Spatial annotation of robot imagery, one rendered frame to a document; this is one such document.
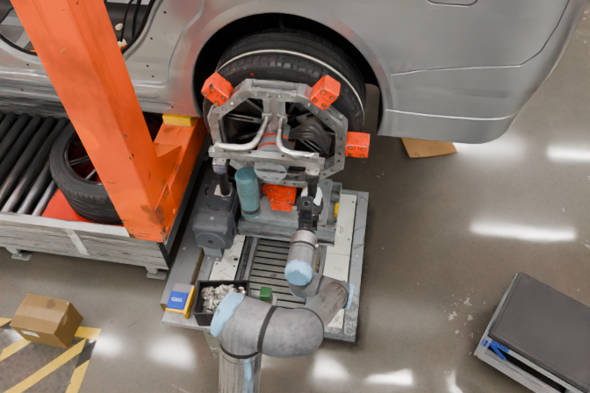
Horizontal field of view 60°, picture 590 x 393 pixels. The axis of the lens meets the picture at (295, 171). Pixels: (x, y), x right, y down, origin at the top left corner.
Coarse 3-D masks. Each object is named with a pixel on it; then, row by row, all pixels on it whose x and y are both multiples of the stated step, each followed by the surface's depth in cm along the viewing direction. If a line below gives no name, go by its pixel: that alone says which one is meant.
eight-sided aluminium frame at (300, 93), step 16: (256, 80) 187; (240, 96) 187; (256, 96) 186; (272, 96) 185; (288, 96) 184; (304, 96) 182; (224, 112) 195; (320, 112) 187; (336, 112) 192; (224, 128) 210; (336, 128) 191; (336, 144) 198; (240, 160) 222; (336, 160) 206; (256, 176) 222; (288, 176) 226; (304, 176) 221; (320, 176) 215
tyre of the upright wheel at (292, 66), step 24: (240, 48) 197; (264, 48) 190; (288, 48) 190; (312, 48) 192; (336, 48) 199; (240, 72) 189; (264, 72) 187; (288, 72) 186; (312, 72) 185; (360, 72) 208; (360, 96) 202; (360, 120) 200
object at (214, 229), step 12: (216, 180) 254; (228, 180) 252; (216, 192) 242; (216, 204) 243; (228, 204) 244; (204, 216) 236; (216, 216) 236; (228, 216) 236; (192, 228) 234; (204, 228) 233; (216, 228) 232; (228, 228) 234; (204, 240) 238; (216, 240) 236; (228, 240) 238; (204, 252) 258; (216, 252) 256
